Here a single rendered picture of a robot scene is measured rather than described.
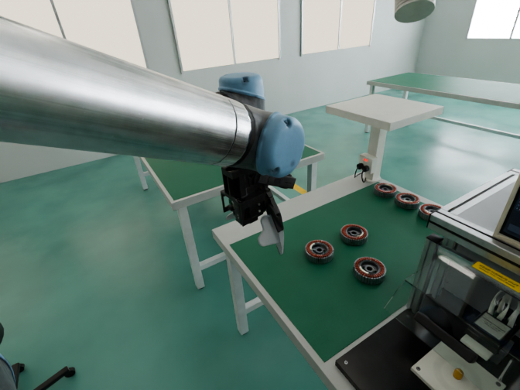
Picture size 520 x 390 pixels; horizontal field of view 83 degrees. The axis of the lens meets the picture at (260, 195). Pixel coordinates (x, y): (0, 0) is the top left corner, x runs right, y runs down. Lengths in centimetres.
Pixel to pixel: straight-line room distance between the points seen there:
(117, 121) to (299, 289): 96
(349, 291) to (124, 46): 417
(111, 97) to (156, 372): 176
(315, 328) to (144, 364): 119
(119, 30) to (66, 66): 441
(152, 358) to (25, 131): 180
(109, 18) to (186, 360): 397
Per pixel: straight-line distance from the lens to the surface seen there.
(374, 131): 170
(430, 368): 99
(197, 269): 206
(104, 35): 462
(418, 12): 170
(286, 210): 149
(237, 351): 187
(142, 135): 25
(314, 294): 110
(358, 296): 111
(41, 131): 23
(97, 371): 206
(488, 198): 104
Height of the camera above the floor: 158
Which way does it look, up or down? 31 degrees down
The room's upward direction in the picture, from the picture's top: 4 degrees counter-clockwise
